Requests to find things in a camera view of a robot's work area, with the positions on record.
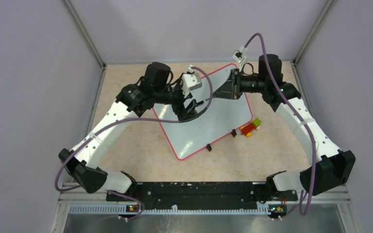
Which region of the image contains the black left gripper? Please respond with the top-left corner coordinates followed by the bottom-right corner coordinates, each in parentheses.
top-left (154, 79), bottom-right (200, 121)

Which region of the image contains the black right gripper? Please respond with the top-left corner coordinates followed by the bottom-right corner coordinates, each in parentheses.
top-left (211, 69), bottom-right (266, 100)

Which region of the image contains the pink framed whiteboard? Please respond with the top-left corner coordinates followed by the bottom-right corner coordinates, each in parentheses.
top-left (151, 63), bottom-right (254, 161)

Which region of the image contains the black marker cap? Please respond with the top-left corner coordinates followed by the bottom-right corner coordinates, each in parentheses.
top-left (196, 100), bottom-right (204, 107)

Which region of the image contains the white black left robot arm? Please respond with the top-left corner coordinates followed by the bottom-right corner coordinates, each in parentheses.
top-left (58, 62), bottom-right (203, 201)

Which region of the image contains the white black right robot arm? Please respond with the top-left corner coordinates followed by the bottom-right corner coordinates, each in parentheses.
top-left (213, 54), bottom-right (356, 200)

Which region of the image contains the green lego brick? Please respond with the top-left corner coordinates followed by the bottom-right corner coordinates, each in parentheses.
top-left (251, 118), bottom-right (261, 127)

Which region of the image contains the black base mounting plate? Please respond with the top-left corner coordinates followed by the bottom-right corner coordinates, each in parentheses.
top-left (106, 181), bottom-right (297, 212)

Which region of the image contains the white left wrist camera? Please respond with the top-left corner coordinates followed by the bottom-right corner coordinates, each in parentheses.
top-left (181, 65), bottom-right (202, 99)

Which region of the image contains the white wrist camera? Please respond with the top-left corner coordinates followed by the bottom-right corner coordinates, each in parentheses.
top-left (181, 65), bottom-right (202, 99)
top-left (232, 46), bottom-right (248, 65)

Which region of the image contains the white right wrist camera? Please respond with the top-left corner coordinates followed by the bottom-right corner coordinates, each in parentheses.
top-left (232, 46), bottom-right (248, 65)

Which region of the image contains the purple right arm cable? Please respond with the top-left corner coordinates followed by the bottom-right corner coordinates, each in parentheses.
top-left (243, 33), bottom-right (318, 221)

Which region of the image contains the aluminium frame rail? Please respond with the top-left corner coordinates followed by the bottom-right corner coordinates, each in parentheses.
top-left (51, 182), bottom-right (363, 233)

